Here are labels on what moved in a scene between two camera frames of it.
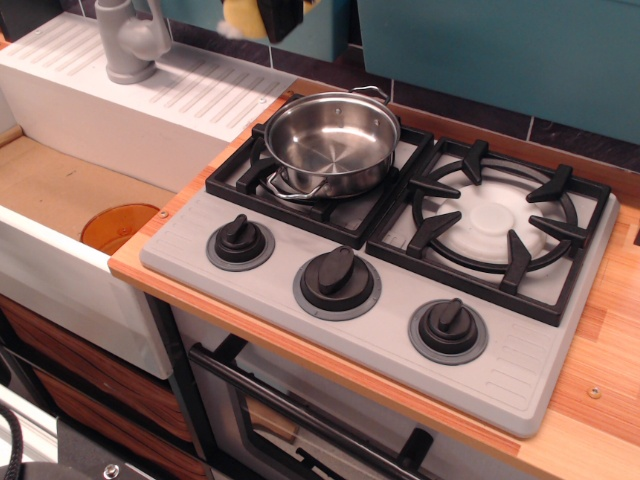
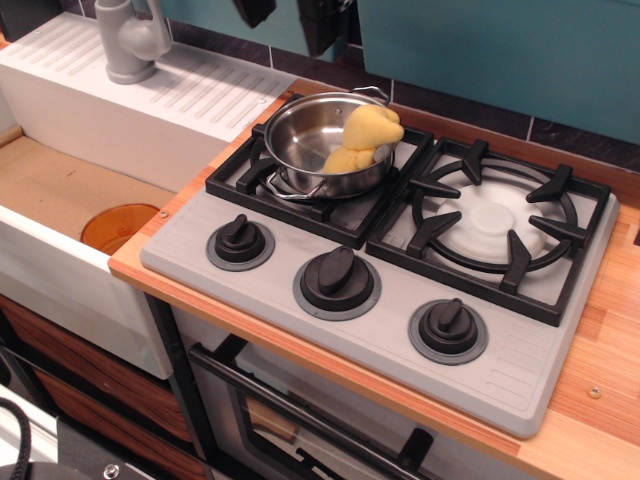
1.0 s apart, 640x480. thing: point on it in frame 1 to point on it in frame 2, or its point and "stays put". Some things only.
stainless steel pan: (335, 145) stays put
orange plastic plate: (113, 226) stays put
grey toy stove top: (478, 357) stays put
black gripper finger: (280, 17) to (324, 21)
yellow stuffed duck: (253, 19) to (368, 128)
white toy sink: (75, 143) stays put
